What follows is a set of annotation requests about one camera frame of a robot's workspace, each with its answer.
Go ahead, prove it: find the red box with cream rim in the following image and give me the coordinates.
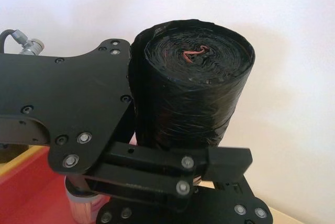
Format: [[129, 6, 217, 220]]
[[0, 144, 106, 224]]

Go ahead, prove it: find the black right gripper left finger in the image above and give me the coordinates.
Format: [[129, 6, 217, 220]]
[[95, 195, 158, 224]]

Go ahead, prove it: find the pink cup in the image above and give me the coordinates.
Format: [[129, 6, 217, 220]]
[[64, 175, 112, 224]]

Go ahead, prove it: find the black plastic bag roll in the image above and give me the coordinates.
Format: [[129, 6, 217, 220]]
[[127, 18, 256, 183]]

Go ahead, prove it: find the dark cable with silver plug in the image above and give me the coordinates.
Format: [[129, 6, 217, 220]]
[[0, 28, 46, 55]]

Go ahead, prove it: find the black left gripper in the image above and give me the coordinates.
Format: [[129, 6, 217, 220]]
[[0, 38, 135, 175]]

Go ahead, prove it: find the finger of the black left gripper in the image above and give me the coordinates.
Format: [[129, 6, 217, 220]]
[[83, 141, 254, 196]]

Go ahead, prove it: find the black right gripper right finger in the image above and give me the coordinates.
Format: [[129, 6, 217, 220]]
[[212, 174, 274, 224]]

